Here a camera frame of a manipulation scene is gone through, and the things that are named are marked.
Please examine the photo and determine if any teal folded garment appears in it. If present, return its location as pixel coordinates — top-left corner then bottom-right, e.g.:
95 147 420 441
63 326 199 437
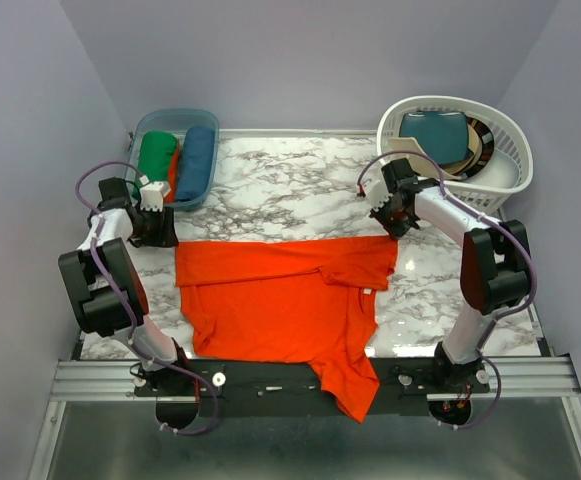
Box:
399 111 469 166

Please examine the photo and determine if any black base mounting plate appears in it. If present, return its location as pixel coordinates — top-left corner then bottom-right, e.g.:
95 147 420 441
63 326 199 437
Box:
129 357 494 426

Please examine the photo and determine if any rolled green t shirt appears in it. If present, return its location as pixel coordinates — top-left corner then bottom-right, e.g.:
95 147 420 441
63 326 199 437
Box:
138 130 179 182

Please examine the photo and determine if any beige garment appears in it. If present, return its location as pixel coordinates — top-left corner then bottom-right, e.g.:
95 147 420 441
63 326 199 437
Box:
384 137 481 181

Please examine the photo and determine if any rolled blue t shirt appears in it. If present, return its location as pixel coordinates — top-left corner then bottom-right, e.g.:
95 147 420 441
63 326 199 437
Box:
175 125 215 202

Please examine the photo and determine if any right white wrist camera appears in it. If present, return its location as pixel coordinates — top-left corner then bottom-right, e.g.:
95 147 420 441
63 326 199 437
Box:
360 178 392 211

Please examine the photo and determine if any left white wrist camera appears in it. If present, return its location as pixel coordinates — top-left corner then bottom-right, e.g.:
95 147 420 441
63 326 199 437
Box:
139 175 171 212

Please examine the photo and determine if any rolled orange t shirt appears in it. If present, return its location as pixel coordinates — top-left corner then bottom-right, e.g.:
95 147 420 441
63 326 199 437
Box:
164 146 180 203

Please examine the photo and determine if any white laundry basket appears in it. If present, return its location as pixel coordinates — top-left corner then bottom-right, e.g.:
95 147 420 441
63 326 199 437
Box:
376 95 534 213

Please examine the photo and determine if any orange t shirt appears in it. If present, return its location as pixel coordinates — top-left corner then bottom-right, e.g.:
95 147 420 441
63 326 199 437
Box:
175 236 398 423
164 146 180 203

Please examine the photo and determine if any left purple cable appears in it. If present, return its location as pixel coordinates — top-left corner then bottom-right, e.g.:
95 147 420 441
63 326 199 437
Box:
74 159 221 437

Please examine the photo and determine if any aluminium rail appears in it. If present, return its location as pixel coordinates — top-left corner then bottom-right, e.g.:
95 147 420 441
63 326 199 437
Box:
50 356 581 402

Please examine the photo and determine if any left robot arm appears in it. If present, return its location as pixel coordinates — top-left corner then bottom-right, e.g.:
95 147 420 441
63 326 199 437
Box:
58 175 198 396

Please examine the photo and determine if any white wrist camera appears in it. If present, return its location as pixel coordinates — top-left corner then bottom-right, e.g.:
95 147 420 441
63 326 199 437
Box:
360 178 392 211
139 175 171 212

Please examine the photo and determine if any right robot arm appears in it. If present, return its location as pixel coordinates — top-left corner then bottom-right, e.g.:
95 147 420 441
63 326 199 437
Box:
357 150 537 392

